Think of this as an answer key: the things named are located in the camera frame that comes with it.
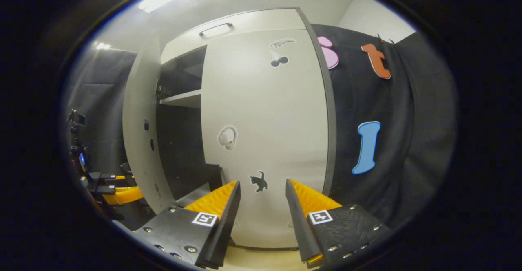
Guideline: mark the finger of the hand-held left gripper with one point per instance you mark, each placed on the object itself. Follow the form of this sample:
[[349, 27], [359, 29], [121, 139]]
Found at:
[[124, 195], [122, 178]]

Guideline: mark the black backdrop cloth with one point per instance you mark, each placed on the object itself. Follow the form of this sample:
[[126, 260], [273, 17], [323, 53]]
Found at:
[[100, 95], [412, 120]]

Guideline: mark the dark equipment stand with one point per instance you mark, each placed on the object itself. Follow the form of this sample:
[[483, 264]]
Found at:
[[76, 120]]

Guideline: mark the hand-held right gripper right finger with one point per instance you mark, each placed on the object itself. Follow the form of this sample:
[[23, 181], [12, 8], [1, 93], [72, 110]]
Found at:
[[299, 226]]

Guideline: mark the white cabinet shelf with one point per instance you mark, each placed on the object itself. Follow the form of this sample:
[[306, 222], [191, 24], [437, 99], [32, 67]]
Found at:
[[183, 98]]

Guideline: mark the white and grey shoe cabinet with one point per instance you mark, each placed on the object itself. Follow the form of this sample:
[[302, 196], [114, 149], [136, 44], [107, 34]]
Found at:
[[179, 148]]

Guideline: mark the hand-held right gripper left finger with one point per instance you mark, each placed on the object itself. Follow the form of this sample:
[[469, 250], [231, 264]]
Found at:
[[222, 226]]

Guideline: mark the white cabinet door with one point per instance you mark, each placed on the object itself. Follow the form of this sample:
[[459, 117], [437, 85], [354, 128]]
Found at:
[[140, 100], [265, 112]]

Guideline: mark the metal door hinge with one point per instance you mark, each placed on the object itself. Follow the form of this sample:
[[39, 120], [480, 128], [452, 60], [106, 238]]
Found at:
[[159, 89]]

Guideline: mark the white cabinet drawer front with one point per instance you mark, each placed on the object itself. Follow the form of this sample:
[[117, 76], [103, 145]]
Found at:
[[261, 20]]

